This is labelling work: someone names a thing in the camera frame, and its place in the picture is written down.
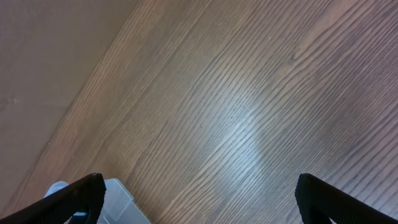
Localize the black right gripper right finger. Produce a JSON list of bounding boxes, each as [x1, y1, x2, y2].
[[295, 173, 397, 224]]

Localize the clear plastic storage bin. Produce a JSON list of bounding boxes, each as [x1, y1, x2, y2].
[[97, 179, 150, 224]]

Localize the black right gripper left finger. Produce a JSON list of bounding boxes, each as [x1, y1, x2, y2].
[[1, 173, 106, 224]]

